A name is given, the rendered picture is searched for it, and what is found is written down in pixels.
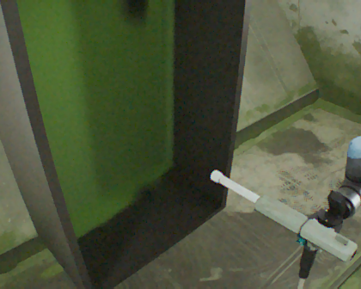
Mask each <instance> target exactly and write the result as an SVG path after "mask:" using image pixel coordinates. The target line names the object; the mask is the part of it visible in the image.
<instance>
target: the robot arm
mask: <svg viewBox="0 0 361 289"><path fill-rule="evenodd" d="M327 201H328V207H329V209H327V208H324V209H323V208H321V210H320V211H319V212H318V211H317V212H315V213H313V214H311V215H310V216H309V219H313V220H314V221H315V222H318V223H319V224H322V225H324V226H325V227H327V228H328V229H330V230H331V231H333V232H336V233H340V229H341V228H342V226H343V221H344V220H343V219H347V218H351V217H352V216H354V214H355V213H356V212H357V211H358V209H359V207H360V206H361V137H357V138H354V139H353V140H351V142H349V146H348V150H347V159H346V172H345V178H344V182H343V184H342V185H341V186H340V187H339V188H338V190H337V191H333V190H332V191H330V194H329V195H328V197H327ZM309 219H308V220H309Z"/></svg>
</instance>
